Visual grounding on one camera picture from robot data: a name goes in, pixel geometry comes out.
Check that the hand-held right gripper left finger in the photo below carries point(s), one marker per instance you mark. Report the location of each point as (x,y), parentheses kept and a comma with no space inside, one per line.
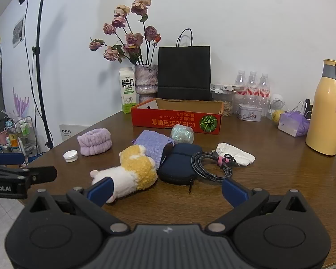
(102,190)

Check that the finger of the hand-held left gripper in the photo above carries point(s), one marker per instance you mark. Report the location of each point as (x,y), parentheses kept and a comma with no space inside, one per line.
(9,159)
(42,175)

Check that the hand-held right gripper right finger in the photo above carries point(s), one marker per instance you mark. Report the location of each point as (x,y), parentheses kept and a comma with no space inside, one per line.
(235,192)

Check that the yellow white plush toy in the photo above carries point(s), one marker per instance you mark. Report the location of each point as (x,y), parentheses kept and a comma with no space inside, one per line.
(131,171)

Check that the white cloth pouch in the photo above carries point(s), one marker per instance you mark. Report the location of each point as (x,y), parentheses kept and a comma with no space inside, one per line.
(240,157)

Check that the navy zipper pouch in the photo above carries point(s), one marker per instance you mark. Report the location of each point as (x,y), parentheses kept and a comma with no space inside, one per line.
(179,162)

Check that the purple knit pouch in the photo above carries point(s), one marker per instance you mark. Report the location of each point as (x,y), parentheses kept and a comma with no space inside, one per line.
(154,144)

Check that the red cardboard box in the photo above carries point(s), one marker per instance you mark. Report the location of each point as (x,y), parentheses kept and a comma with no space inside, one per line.
(173,120)

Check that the metal storage cart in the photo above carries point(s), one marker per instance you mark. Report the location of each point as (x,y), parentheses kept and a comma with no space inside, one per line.
(16,136)

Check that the white bottle cap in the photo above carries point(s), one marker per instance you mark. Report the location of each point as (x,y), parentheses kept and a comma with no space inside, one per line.
(70,156)

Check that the purple fluffy headband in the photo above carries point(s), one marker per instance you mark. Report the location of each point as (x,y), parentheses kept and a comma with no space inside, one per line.
(93,141)

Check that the iridescent ball in plastic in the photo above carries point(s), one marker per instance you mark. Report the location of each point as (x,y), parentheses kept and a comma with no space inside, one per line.
(182,135)

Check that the grey tin box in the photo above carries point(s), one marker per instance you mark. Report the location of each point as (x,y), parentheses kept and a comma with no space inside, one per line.
(249,113)

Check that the glass jar of seeds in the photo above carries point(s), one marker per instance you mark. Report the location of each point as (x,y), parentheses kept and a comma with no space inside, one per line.
(222,103)

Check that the purple face mask pack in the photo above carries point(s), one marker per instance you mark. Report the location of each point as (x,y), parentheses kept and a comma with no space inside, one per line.
(294,123)

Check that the white round device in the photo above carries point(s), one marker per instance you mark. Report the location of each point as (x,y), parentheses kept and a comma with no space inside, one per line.
(277,101)

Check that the green white milk carton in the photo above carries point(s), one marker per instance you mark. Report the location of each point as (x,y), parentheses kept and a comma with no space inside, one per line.
(128,92)

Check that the black light stand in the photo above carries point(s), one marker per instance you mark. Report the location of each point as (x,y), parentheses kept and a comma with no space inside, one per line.
(39,61)

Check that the white flat carton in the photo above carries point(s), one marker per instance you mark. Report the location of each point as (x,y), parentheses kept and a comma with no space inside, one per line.
(226,87)

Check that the black power adapter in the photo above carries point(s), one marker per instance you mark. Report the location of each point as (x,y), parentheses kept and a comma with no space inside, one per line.
(308,106)

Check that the purple white vase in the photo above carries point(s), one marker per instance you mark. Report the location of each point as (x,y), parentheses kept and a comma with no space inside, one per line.
(147,80)

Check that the yellow thermos jug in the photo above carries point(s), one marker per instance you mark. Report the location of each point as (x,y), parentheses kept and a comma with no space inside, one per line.
(324,112)

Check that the black paper bag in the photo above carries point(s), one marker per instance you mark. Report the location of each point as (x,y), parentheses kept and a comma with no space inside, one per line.
(184,72)

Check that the dried pink roses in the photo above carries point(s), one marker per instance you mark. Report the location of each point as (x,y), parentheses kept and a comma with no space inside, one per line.
(133,40)

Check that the purple flower wall decal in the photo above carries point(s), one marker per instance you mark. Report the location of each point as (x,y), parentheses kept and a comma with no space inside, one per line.
(21,103)

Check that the wall poster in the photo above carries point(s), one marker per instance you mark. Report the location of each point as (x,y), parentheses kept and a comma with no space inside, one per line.
(17,32)

